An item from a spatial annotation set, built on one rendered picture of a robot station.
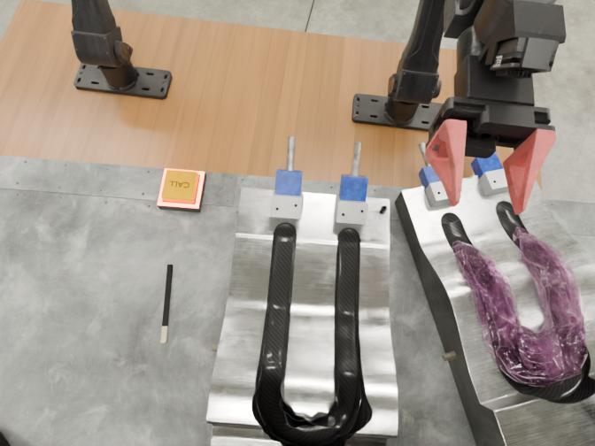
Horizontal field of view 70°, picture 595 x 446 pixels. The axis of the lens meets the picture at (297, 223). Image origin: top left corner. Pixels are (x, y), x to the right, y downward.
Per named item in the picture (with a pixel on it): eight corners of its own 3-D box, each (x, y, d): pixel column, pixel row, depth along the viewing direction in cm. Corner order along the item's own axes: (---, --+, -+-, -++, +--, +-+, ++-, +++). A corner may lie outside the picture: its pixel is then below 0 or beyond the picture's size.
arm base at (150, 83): (155, 74, 84) (164, 47, 87) (56, 63, 85) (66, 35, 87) (166, 100, 92) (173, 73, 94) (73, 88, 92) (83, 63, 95)
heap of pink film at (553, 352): (440, 244, 76) (457, 228, 68) (532, 224, 78) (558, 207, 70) (497, 398, 67) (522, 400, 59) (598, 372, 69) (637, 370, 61)
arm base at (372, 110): (459, 111, 84) (458, 82, 86) (357, 98, 84) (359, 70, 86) (444, 134, 91) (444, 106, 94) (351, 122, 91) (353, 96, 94)
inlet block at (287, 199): (277, 134, 73) (275, 135, 67) (307, 137, 73) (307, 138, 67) (273, 211, 75) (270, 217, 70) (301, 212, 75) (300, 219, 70)
